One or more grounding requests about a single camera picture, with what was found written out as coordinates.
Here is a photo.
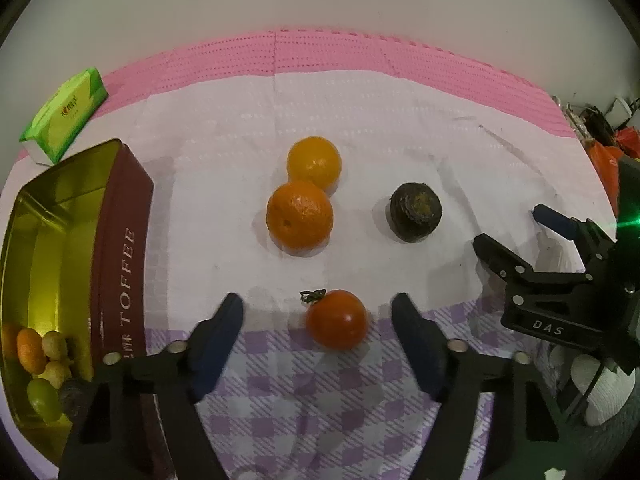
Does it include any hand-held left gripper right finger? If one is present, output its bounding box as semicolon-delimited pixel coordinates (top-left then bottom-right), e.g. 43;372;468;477
391;292;566;480

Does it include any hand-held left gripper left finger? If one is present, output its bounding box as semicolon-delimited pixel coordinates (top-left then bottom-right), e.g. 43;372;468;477
57;292;246;480

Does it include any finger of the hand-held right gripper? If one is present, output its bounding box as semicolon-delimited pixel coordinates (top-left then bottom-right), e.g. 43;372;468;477
532;204;584;241
472;232;539;287

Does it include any red cherry tomato with stem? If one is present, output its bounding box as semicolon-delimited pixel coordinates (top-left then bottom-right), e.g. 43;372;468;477
300;288;369;351

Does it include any gold and maroon tin box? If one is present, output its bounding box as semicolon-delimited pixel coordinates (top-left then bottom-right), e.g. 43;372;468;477
0;139;173;480

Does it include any small dark wrinkled fruit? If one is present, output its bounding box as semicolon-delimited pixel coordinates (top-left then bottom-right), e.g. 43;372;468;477
60;379;96;418

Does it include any pale yellow small fruit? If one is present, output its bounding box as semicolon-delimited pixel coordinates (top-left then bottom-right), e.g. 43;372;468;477
40;361;73;388
41;331;68;362

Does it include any green grape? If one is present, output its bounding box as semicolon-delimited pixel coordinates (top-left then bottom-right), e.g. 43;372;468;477
26;378;63;423

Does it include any person's right hand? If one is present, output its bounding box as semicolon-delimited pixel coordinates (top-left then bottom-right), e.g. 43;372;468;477
570;352;637;427

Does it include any orange plastic bag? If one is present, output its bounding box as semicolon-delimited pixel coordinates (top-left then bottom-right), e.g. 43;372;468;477
587;130;640;201

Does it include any dark brown round fruit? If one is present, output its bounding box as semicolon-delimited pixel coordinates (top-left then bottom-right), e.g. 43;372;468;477
387;182;443;242

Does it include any dark tangled clutter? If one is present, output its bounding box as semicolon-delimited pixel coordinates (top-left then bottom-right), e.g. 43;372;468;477
550;92;621;147

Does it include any deep orange mandarin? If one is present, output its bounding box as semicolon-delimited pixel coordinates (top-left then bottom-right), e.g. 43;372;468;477
265;180;334;253

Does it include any yellow-orange mandarin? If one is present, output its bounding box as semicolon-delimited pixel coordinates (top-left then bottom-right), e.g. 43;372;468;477
286;136;343;193

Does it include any purple checked tablecloth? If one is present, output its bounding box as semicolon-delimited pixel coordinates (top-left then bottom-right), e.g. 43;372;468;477
0;72;621;480

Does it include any green tissue pack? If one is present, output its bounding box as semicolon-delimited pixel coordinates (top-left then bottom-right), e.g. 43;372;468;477
19;67;108;166

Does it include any black cable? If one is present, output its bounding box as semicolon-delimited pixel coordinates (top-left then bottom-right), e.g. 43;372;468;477
565;360;607;417

